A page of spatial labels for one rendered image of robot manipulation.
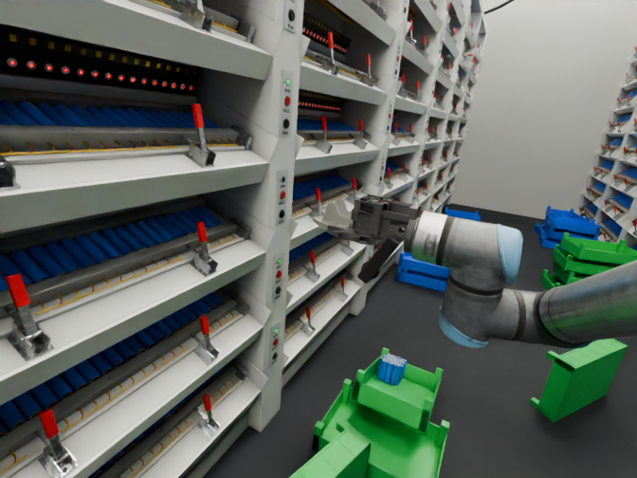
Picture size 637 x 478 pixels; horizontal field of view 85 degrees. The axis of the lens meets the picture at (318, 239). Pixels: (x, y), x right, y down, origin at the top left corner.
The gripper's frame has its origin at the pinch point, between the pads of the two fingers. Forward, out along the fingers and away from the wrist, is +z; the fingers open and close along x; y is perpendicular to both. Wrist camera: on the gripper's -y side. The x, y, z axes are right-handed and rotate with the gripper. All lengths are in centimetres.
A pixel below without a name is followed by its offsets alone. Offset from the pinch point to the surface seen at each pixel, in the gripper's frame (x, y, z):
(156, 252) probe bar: 26.6, -2.5, 16.0
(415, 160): -136, 3, 11
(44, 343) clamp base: 45.9, -6.6, 11.2
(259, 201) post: 4.1, 3.1, 12.3
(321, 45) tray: -44, 42, 26
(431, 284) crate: -114, -57, -13
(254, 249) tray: 6.5, -7.0, 11.5
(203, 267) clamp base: 21.0, -6.0, 11.4
